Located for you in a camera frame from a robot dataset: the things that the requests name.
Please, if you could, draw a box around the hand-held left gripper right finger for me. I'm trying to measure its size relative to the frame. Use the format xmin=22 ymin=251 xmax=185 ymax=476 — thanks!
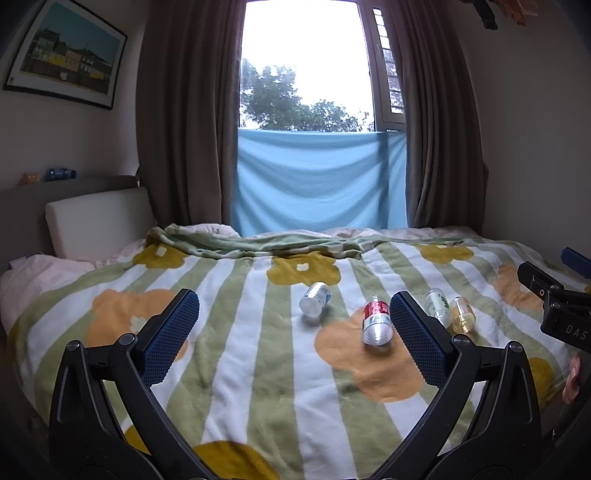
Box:
xmin=389 ymin=291 xmax=543 ymax=480

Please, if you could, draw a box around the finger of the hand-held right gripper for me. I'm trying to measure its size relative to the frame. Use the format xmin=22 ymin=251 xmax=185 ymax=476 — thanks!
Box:
xmin=516 ymin=261 xmax=571 ymax=301
xmin=560 ymin=247 xmax=591 ymax=278

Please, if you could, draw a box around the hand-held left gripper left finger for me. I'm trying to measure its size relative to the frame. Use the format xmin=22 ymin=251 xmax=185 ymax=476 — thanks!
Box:
xmin=47 ymin=288 xmax=208 ymax=480

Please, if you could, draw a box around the red label clear cup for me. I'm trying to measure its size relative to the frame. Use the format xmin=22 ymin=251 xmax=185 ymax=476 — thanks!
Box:
xmin=361 ymin=297 xmax=394 ymax=347

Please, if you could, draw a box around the green print clear cup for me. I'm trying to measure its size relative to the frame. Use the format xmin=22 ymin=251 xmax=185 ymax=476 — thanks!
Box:
xmin=423 ymin=288 xmax=454 ymax=329

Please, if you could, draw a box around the amber clear cup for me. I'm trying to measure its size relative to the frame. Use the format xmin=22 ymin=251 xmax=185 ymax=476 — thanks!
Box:
xmin=448 ymin=296 xmax=477 ymax=335

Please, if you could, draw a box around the white and blue cup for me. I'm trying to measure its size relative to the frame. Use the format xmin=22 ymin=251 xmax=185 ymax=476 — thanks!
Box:
xmin=298 ymin=281 xmax=332 ymax=317

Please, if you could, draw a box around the person's right hand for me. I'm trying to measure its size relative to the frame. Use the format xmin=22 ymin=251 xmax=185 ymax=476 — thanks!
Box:
xmin=562 ymin=354 xmax=583 ymax=409

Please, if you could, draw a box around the striped floral blanket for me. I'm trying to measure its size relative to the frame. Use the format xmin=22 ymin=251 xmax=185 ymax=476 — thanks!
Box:
xmin=9 ymin=224 xmax=583 ymax=480

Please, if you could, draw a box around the white pillow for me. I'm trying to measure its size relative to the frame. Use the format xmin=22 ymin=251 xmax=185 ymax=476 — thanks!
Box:
xmin=45 ymin=186 xmax=156 ymax=259

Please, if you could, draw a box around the light blue cloth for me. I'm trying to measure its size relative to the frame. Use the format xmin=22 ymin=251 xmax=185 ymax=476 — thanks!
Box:
xmin=230 ymin=128 xmax=410 ymax=237

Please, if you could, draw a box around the brown curtain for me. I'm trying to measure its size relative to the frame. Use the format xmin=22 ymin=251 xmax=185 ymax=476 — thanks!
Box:
xmin=389 ymin=0 xmax=486 ymax=230
xmin=135 ymin=0 xmax=246 ymax=234

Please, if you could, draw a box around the grey headboard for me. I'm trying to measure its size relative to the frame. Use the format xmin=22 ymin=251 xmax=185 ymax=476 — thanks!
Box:
xmin=0 ymin=174 xmax=149 ymax=278

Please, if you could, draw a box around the open window sash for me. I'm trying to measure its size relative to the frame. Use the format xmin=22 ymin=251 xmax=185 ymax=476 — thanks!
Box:
xmin=357 ymin=0 xmax=408 ymax=133

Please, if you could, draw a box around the orange hanging item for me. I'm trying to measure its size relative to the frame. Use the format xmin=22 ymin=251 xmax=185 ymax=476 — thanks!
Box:
xmin=496 ymin=0 xmax=537 ymax=27

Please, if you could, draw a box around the dark hanging item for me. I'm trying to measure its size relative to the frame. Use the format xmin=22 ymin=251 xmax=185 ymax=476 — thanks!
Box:
xmin=465 ymin=0 xmax=500 ymax=31

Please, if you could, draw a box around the tree outside window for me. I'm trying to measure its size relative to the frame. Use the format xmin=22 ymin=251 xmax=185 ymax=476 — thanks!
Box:
xmin=240 ymin=58 xmax=373 ymax=133

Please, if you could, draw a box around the framed wall picture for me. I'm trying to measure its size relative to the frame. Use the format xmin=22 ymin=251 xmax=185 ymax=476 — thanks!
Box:
xmin=2 ymin=0 xmax=129 ymax=111

